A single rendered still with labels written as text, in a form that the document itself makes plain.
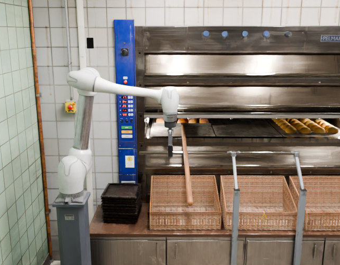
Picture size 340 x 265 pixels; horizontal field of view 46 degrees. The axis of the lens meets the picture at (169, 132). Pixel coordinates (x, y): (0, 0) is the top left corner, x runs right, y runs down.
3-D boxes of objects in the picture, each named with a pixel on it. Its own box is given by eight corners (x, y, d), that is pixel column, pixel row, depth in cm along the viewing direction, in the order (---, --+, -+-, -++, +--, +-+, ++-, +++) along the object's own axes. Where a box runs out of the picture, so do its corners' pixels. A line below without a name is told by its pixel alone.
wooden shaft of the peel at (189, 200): (193, 206, 210) (193, 201, 209) (187, 206, 210) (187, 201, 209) (184, 128, 375) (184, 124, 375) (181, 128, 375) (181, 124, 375)
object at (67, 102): (67, 111, 336) (66, 99, 333) (79, 111, 335) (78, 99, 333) (64, 113, 328) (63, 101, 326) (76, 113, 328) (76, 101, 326)
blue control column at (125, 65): (138, 184, 554) (135, 23, 501) (150, 184, 554) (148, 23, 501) (121, 263, 367) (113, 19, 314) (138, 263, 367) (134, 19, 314)
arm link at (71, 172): (55, 194, 254) (52, 161, 249) (63, 183, 272) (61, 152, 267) (80, 194, 254) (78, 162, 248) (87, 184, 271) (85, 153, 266)
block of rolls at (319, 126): (270, 119, 413) (270, 113, 411) (316, 119, 412) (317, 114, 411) (286, 133, 354) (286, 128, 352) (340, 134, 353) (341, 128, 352)
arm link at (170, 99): (178, 113, 244) (178, 109, 257) (178, 88, 240) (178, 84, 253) (161, 113, 244) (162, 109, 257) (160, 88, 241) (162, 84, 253)
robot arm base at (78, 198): (52, 206, 251) (51, 197, 249) (61, 192, 272) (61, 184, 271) (81, 206, 251) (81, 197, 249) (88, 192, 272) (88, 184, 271)
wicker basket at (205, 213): (151, 204, 354) (150, 174, 347) (214, 204, 354) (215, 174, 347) (148, 231, 306) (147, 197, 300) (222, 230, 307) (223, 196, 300)
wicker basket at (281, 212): (218, 204, 354) (219, 174, 347) (282, 204, 353) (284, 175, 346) (224, 230, 307) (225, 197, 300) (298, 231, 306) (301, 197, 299)
